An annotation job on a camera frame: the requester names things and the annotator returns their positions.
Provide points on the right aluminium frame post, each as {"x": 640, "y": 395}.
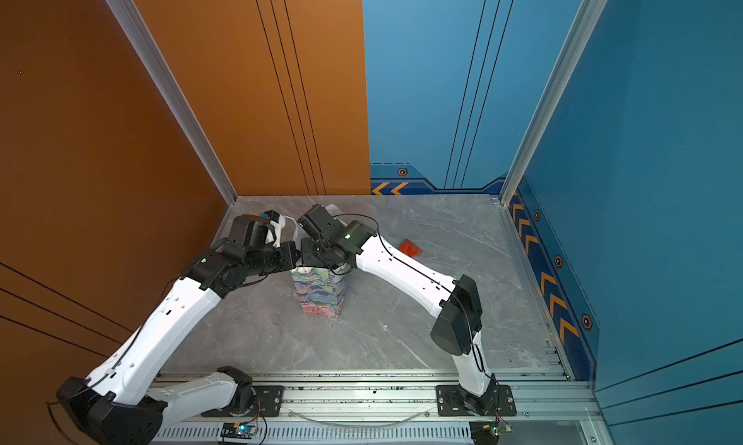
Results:
{"x": 566, "y": 62}

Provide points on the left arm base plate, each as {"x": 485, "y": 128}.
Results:
{"x": 262, "y": 400}

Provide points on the right green circuit board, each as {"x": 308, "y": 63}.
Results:
{"x": 498, "y": 430}

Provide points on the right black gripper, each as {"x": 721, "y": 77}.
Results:
{"x": 307, "y": 252}

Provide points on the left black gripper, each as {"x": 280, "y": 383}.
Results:
{"x": 290, "y": 259}

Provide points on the small red snack packet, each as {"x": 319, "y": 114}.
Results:
{"x": 409, "y": 248}

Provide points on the aluminium front rail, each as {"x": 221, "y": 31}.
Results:
{"x": 400, "y": 407}

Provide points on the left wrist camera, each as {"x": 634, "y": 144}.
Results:
{"x": 277, "y": 223}

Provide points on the left aluminium frame post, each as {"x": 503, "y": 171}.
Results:
{"x": 137, "y": 32}

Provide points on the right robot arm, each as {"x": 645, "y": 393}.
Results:
{"x": 454, "y": 303}

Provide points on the green circuit board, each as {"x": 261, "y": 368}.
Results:
{"x": 239, "y": 431}
{"x": 498, "y": 430}

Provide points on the floral white paper bag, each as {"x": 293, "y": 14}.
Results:
{"x": 320, "y": 291}

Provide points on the left green circuit board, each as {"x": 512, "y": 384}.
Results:
{"x": 239, "y": 431}

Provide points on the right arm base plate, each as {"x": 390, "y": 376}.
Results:
{"x": 497, "y": 401}

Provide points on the aluminium frame post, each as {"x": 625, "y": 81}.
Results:
{"x": 137, "y": 32}
{"x": 566, "y": 62}

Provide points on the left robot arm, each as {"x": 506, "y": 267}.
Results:
{"x": 115, "y": 403}

